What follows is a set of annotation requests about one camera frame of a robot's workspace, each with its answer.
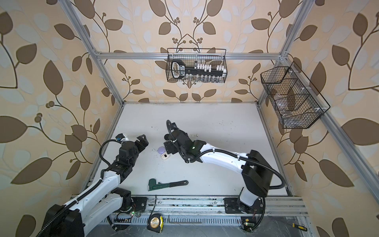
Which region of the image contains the purple earbud case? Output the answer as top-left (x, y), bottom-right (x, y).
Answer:
top-left (157, 146), bottom-right (166, 155)

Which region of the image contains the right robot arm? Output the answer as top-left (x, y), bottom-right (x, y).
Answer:
top-left (164, 120), bottom-right (286, 233)

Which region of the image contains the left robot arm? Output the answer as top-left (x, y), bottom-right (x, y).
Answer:
top-left (37, 134), bottom-right (149, 237)

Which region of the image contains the white earbud case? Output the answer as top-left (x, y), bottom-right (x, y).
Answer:
top-left (161, 153), bottom-right (170, 161)

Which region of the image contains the green pipe wrench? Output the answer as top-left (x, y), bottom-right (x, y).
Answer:
top-left (148, 178), bottom-right (189, 191)

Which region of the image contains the yellow black tape measure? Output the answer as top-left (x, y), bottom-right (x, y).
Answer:
top-left (147, 213), bottom-right (164, 233)

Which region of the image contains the yellow black screwdriver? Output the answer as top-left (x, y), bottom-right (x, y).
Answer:
top-left (292, 223), bottom-right (308, 232)

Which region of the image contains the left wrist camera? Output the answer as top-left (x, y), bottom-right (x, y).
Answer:
top-left (115, 133), bottom-right (129, 143)

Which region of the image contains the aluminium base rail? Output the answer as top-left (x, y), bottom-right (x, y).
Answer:
top-left (70, 195), bottom-right (309, 226)

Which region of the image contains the back wire basket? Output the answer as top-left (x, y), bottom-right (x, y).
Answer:
top-left (165, 47), bottom-right (228, 84)

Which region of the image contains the side wire basket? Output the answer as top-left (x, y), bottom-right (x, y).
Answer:
top-left (260, 62), bottom-right (331, 129)

